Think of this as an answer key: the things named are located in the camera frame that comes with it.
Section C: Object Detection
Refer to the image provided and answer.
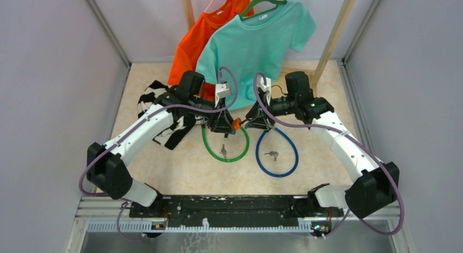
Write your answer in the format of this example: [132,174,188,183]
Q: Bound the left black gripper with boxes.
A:
[189,94,236,134]

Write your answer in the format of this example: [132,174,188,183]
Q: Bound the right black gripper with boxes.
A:
[245,92,297,130]

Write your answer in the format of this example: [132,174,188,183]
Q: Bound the orange padlock with keys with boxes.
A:
[224,117,247,139]

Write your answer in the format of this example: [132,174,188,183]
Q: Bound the green lock keys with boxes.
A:
[220,144,227,160]

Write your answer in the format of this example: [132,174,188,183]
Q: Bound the green cable lock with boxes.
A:
[200,124,250,163]

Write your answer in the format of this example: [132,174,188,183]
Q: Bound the blue lock keys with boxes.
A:
[264,151,279,161]

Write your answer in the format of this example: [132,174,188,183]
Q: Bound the blue cable lock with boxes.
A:
[255,128,300,178]

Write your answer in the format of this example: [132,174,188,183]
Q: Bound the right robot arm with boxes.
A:
[252,71,403,219]

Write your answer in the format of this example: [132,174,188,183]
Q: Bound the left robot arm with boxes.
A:
[79,71,238,217]

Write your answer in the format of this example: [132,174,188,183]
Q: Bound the black white striped garment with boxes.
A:
[137,80,199,150]

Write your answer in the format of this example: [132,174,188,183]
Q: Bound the teal t-shirt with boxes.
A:
[195,1,317,110]

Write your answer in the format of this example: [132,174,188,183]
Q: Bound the orange t-shirt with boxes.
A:
[168,0,251,86]

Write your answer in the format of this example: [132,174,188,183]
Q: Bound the green hanger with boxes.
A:
[239,0,289,20]

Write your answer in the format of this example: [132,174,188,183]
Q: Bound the wooden clothes rack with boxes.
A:
[181,0,356,95]

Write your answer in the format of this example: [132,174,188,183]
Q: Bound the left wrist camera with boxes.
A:
[215,83,232,107]

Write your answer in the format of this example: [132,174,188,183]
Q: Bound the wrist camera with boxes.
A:
[215,83,232,107]
[257,77,271,103]

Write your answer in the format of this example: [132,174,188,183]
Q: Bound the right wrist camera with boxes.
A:
[257,77,271,103]

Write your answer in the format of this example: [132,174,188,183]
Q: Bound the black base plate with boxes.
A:
[129,195,344,228]

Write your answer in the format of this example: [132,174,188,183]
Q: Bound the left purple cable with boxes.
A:
[78,66,239,243]

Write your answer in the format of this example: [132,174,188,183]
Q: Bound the purple cable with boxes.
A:
[78,66,239,243]
[252,71,406,239]

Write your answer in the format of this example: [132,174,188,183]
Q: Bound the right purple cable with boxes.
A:
[252,71,406,239]

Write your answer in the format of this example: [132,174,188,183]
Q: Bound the aluminium rail frame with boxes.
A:
[74,195,404,234]

